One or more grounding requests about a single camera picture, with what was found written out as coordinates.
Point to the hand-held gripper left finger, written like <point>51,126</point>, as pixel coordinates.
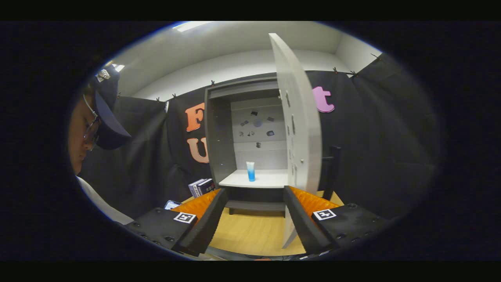
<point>209,221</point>

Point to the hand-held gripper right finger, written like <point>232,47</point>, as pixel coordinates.
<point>301,219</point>

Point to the beige cabinet door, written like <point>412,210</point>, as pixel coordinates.
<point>305,129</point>

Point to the dark navy book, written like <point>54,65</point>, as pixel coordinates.
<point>206,186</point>

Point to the smartphone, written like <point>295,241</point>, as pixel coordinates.
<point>171,204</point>

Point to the grey cabinet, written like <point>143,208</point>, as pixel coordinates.
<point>219,137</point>

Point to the black backdrop cloth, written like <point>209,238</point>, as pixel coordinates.
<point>372,149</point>

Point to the person's white shirt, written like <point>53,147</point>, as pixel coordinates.
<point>101,205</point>

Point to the dark navy cap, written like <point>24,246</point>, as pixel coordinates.
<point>109,121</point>

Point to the thin-rimmed eyeglasses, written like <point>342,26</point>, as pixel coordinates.
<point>92,131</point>

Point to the person's head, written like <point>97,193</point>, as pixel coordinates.
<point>78,137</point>

